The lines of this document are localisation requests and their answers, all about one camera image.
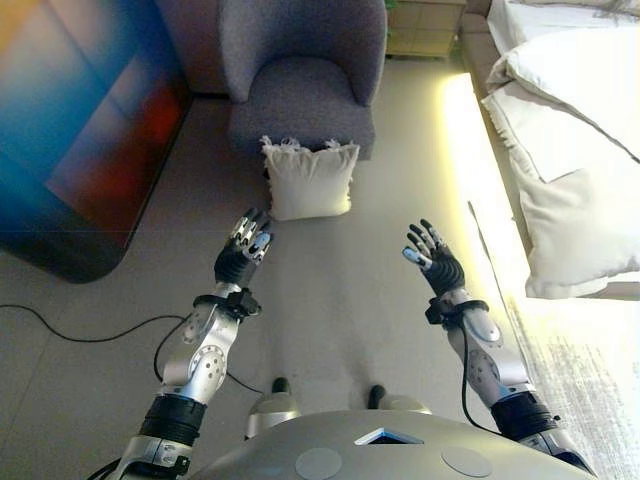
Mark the white grey floor rug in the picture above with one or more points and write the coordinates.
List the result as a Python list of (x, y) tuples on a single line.
[(585, 390)]

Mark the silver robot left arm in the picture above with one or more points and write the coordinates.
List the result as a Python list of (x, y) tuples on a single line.
[(200, 360)]

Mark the white fringed cushion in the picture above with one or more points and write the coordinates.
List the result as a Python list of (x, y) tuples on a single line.
[(310, 185)]

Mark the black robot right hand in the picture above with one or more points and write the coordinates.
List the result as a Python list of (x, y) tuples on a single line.
[(445, 272)]

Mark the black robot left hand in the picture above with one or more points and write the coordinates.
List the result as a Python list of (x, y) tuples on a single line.
[(235, 267)]

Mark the white bed pillow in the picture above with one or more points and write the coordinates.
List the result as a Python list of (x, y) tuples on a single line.
[(565, 70)]

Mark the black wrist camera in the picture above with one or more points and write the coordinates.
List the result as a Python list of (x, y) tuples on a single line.
[(245, 302), (436, 310)]

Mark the thin dark floor strip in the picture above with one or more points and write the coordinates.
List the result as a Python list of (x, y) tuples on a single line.
[(482, 240)]

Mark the grey robot torso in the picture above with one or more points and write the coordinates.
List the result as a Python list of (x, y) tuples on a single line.
[(350, 450)]

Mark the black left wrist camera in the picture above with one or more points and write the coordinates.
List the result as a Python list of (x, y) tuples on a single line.
[(245, 302)]

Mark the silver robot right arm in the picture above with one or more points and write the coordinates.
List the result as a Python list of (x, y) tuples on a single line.
[(500, 370)]

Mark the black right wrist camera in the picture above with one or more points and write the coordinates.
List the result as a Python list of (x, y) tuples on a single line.
[(436, 310)]

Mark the white bed duvet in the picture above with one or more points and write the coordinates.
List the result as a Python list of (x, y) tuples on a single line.
[(575, 225)]

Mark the beige bed frame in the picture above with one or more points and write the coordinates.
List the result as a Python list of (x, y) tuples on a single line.
[(475, 55)]

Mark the grey fabric armchair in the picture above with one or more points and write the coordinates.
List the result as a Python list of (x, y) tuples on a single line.
[(300, 100)]

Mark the green potted plant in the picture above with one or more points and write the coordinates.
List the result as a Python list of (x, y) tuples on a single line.
[(391, 4)]

